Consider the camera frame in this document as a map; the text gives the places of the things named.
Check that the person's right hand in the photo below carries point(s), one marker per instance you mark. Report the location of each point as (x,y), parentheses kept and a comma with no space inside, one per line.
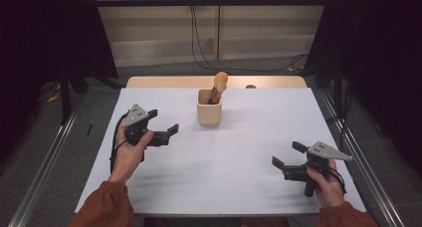
(330,192)

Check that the large makeup brush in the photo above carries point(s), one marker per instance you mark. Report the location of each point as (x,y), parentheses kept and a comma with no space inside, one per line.
(221,77)

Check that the black metal stand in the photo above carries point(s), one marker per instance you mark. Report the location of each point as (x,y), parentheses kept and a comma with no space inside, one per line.
(65,101)
(337,87)

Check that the black curtain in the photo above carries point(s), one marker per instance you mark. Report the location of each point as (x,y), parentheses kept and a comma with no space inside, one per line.
(381,54)
(40,38)

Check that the white table mat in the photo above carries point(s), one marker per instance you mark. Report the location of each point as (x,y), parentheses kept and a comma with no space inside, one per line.
(215,174)

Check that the black horizontal bar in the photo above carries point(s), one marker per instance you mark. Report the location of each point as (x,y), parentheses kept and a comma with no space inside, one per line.
(149,2)

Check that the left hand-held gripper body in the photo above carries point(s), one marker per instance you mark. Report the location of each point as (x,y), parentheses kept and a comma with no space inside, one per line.
(136,120)

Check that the person's left hand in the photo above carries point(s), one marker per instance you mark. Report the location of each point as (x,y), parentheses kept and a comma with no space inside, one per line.
(127,160)

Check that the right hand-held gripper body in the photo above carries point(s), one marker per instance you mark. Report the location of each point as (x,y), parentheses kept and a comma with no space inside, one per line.
(318,154)

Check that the small black stick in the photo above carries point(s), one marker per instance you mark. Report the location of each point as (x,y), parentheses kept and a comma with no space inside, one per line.
(89,129)

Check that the beige square cup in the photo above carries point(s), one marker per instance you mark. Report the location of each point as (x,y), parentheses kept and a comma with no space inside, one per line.
(209,115)

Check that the yellow floor tape piece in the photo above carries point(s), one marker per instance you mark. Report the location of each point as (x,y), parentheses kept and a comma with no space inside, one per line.
(295,68)
(53,98)

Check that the aluminium floor rail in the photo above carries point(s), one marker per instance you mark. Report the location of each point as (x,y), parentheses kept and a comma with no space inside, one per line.
(44,174)
(375,187)

